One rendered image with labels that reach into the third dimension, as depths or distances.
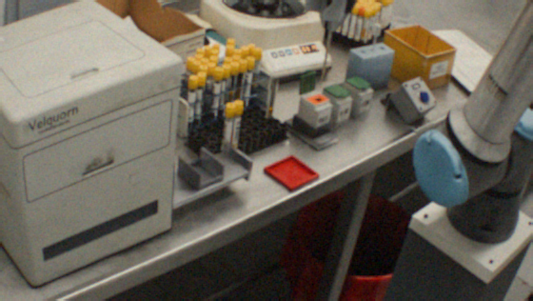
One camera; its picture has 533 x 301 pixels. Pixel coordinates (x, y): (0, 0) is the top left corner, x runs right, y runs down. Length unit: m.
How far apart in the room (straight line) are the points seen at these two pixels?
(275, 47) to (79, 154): 0.72
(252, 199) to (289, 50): 0.45
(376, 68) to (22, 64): 0.84
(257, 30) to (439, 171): 0.63
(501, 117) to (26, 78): 0.64
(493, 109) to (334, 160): 0.48
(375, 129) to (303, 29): 0.28
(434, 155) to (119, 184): 0.44
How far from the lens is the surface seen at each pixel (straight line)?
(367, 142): 1.43
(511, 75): 0.94
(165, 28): 1.53
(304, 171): 1.31
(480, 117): 0.99
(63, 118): 0.91
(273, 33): 1.55
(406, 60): 1.65
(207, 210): 1.20
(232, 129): 1.28
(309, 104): 1.37
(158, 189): 1.08
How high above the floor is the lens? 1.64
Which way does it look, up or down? 34 degrees down
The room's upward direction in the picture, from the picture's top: 9 degrees clockwise
